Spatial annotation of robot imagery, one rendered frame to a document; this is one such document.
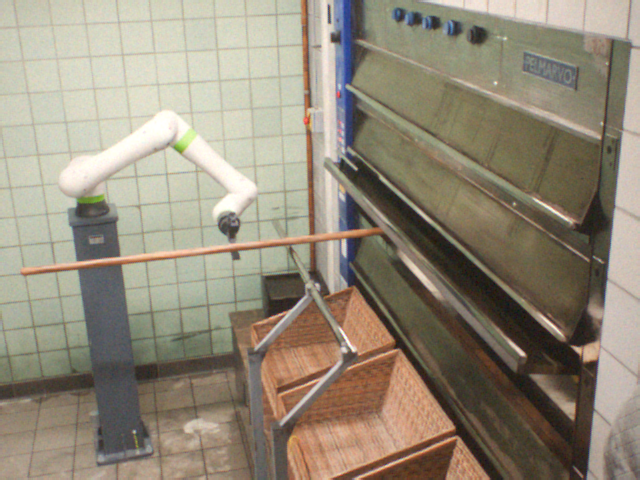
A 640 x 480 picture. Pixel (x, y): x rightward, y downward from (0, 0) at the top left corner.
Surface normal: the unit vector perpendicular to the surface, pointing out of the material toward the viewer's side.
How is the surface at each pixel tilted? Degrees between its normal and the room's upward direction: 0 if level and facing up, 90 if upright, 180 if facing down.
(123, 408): 90
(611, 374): 90
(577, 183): 70
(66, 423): 0
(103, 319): 90
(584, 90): 90
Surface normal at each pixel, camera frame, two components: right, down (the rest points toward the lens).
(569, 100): -0.97, 0.11
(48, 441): -0.03, -0.94
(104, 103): 0.23, 0.34
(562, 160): -0.93, -0.22
